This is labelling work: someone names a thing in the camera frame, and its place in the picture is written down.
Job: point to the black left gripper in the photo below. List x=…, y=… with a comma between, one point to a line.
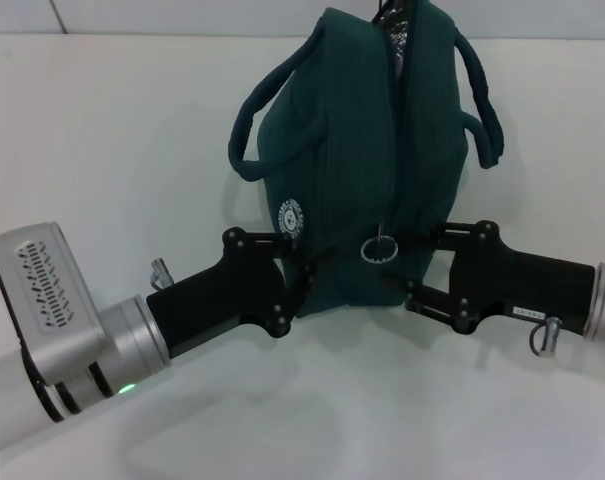
x=217, y=295

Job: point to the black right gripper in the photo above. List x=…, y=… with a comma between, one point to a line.
x=522, y=285

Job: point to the dark teal insulated lunch bag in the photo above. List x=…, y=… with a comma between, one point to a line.
x=362, y=150

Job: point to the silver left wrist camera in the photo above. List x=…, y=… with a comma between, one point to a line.
x=47, y=290

